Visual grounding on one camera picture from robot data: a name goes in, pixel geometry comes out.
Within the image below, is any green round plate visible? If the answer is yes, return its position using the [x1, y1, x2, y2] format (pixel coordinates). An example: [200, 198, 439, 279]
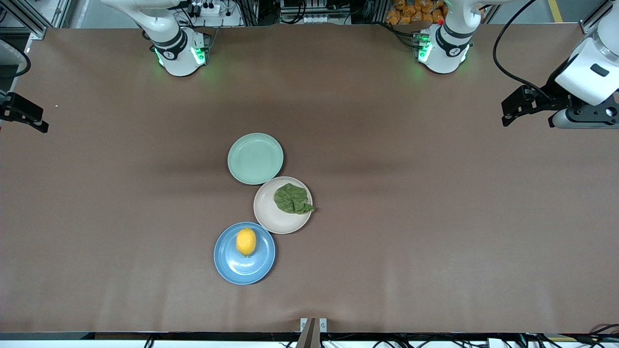
[227, 133, 284, 186]

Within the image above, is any orange packaged goods pile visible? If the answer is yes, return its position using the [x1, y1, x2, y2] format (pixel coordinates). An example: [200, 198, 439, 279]
[385, 0, 448, 26]

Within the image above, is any green lettuce leaf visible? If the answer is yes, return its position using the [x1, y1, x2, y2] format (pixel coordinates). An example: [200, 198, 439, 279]
[274, 183, 316, 215]

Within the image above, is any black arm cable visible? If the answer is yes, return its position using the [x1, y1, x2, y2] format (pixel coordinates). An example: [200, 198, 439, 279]
[0, 47, 31, 79]
[492, 0, 555, 100]

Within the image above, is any blue round plate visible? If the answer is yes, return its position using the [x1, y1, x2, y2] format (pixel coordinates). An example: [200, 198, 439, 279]
[214, 222, 276, 285]

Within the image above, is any black floor cable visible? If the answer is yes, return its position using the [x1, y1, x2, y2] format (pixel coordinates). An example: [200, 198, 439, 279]
[586, 323, 619, 346]

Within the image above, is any white power strip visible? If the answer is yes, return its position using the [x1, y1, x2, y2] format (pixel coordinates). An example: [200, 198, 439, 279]
[186, 0, 224, 18]

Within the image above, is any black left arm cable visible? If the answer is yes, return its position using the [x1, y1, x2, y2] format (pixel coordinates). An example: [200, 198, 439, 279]
[492, 0, 555, 100]

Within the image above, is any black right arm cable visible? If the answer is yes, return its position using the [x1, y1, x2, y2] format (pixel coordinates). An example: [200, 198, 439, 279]
[0, 47, 31, 79]

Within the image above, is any beige round plate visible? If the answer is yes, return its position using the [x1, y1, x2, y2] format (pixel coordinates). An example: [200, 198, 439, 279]
[253, 176, 313, 235]

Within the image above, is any yellow lemon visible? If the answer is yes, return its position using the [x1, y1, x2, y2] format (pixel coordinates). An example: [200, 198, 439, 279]
[236, 228, 257, 257]

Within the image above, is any white equipment box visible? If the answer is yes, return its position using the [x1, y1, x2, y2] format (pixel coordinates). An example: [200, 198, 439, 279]
[280, 0, 352, 25]

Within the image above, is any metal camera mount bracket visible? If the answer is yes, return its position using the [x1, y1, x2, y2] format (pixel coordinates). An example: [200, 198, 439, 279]
[296, 318, 328, 348]

